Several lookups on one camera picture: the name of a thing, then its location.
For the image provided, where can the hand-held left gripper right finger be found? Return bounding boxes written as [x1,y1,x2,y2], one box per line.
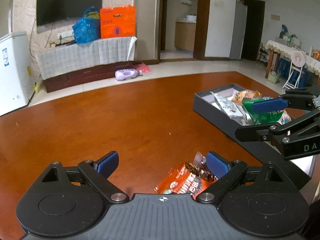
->
[195,151,287,204]

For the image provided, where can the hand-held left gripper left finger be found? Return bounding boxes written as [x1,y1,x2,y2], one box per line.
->
[41,151,130,204]

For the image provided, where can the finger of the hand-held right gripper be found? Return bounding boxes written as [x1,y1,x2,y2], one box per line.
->
[235,106,320,146]
[252,85,320,114]

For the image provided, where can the green snack packet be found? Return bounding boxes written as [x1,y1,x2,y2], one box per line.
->
[241,96,292,126]

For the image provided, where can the brown gold chocolate candy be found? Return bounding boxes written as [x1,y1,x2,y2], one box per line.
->
[185,151,218,182]

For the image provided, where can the tan peanut snack packet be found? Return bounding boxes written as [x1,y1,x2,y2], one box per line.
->
[231,90,262,105]

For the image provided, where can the grey white snack packet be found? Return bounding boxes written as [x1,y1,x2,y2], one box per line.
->
[210,91,248,126]

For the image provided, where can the grey box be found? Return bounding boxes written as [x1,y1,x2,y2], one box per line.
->
[193,83,320,189]

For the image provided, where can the orange snack packet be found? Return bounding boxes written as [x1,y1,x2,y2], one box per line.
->
[154,161,218,196]

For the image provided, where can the green bag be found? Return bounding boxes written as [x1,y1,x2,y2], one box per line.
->
[267,70,281,84]

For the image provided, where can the white folding chair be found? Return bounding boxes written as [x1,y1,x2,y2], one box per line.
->
[282,51,307,89]

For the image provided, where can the table with lace cloth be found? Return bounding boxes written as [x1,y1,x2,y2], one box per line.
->
[265,39,320,85]

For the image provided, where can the dark wooden television cabinet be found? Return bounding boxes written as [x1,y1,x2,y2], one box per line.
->
[44,62,135,93]

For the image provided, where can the purple plastic bottle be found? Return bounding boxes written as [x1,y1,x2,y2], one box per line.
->
[115,69,143,81]

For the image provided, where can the pink slippers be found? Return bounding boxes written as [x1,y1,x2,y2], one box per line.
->
[134,61,152,73]

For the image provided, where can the wooden sink cabinet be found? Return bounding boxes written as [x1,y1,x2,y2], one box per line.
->
[174,21,197,51]

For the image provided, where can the cloth-covered tv cabinet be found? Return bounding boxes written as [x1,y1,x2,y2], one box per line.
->
[36,36,137,79]

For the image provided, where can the white chest freezer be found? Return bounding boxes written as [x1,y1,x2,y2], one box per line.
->
[0,31,29,117]

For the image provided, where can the blue plastic bag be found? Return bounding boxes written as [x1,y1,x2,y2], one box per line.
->
[72,6,101,45]

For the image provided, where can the orange cardboard box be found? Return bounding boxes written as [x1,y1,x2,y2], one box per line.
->
[99,5,137,39]

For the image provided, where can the black wall television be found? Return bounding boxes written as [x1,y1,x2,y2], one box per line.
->
[36,0,103,27]

